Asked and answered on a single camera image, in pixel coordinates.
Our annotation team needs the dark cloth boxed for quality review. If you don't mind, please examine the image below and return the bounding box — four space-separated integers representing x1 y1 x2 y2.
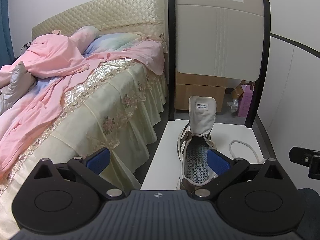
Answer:
297 187 320 232

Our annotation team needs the crumpled clear plastic wrap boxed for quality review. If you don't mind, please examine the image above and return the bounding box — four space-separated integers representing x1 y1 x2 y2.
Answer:
227 99 241 113

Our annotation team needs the silver quilted cushion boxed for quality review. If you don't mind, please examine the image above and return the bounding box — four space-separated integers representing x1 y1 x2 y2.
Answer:
0 61 37 117

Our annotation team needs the white shoelace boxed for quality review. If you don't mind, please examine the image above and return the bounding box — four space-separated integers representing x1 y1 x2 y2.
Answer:
229 140 267 164

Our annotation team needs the cream quilted headboard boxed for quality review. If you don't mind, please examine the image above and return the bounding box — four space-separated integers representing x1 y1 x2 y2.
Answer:
31 0 168 53

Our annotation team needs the pastel pink and blue pillow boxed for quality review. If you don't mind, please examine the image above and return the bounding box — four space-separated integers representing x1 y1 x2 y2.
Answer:
72 26 100 53

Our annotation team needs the blue curtain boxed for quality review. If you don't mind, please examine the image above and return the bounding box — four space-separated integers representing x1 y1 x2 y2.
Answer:
0 0 14 65

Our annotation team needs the pink blanket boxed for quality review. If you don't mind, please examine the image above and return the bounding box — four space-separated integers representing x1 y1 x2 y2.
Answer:
0 29 166 178

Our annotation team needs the pink cardboard box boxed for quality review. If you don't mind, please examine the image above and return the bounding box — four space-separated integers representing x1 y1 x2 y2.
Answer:
237 84 256 117

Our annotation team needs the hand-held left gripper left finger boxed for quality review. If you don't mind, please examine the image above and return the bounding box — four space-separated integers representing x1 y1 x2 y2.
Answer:
32 148 126 201

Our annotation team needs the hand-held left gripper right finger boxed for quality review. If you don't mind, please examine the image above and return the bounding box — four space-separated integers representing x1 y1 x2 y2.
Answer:
192 149 287 201

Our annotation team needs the white chair with black frame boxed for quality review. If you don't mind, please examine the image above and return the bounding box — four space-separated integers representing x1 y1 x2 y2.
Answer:
140 0 277 191

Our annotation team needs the wooden drawer cabinet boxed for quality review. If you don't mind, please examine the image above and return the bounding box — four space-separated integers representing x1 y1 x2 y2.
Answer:
175 69 227 113

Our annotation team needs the brown and white sneaker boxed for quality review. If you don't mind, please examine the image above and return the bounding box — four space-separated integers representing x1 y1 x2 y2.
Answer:
176 95 218 193

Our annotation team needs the bed with cream quilted cover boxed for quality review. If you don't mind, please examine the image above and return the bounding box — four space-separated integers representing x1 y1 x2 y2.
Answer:
0 0 169 230

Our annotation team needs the brown cardboard box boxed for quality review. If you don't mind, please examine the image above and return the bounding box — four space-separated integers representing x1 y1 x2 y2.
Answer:
230 79 251 101

